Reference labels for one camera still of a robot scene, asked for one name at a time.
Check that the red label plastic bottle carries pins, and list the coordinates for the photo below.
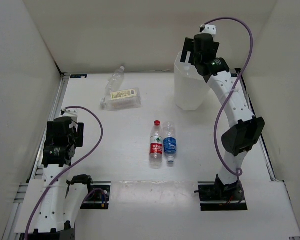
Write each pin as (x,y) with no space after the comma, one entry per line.
(156,144)

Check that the clear ribbed plastic bottle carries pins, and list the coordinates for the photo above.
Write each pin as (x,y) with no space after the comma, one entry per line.
(115,82)

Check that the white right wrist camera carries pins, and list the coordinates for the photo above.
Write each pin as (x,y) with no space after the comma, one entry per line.
(208,29)

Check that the clear bottle yellow label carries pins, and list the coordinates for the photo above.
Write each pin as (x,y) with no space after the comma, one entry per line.
(121,100)

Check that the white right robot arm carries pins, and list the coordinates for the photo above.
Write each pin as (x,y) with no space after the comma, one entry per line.
(245,128)

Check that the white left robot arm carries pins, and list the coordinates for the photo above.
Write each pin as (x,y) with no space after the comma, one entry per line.
(54,216)

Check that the white polygonal plastic bin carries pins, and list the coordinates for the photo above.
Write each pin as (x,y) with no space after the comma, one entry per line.
(190,89)

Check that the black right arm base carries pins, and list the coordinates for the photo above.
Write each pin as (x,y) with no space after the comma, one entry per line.
(212,200)

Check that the blue label plastic bottle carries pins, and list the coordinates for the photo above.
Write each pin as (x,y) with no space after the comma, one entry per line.
(169,142)

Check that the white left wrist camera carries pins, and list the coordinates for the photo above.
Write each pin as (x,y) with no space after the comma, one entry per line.
(71,112)

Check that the aluminium left frame rail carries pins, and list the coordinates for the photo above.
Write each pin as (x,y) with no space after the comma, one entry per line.
(22,187)

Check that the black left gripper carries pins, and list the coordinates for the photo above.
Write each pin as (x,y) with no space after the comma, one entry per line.
(79,137)

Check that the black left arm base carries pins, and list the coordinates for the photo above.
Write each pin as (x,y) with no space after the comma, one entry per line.
(97,200)

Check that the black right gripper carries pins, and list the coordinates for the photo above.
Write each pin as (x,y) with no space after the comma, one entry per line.
(188,46)

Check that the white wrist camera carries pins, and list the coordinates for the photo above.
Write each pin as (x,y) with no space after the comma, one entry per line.
(208,29)
(71,112)

